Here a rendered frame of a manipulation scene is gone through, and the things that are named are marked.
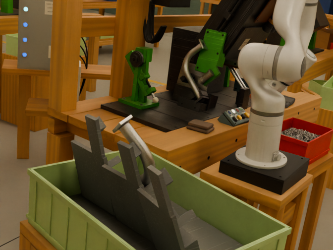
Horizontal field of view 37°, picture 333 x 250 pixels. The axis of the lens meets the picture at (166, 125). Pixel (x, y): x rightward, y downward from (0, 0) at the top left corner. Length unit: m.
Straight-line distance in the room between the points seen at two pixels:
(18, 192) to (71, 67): 1.45
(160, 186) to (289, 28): 0.90
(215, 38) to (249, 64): 0.71
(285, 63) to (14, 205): 2.13
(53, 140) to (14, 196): 1.17
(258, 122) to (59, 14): 0.95
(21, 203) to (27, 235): 1.81
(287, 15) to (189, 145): 0.60
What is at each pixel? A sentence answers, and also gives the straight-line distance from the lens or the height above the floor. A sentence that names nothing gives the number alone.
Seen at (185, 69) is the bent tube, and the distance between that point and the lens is 2.45.
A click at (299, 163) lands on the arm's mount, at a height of 0.92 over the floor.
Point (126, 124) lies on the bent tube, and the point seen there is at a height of 1.18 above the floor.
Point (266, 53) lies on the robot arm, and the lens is 1.73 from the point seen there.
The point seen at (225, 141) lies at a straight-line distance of 2.18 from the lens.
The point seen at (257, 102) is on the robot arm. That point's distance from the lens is 1.77.
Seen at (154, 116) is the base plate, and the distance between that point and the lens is 2.22.
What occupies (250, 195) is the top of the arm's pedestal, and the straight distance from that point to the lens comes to 1.76.
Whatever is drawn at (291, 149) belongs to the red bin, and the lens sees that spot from 2.17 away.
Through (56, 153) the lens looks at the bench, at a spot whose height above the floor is 0.68.
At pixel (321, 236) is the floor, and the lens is 3.44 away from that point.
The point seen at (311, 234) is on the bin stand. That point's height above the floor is 0.39.
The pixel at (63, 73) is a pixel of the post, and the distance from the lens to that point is 2.19.
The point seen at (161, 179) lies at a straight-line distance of 1.05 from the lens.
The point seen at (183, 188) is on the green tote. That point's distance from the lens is 1.55.
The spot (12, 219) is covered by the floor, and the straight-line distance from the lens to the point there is 3.15.
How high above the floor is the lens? 1.56
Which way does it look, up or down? 18 degrees down
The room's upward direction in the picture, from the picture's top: 7 degrees clockwise
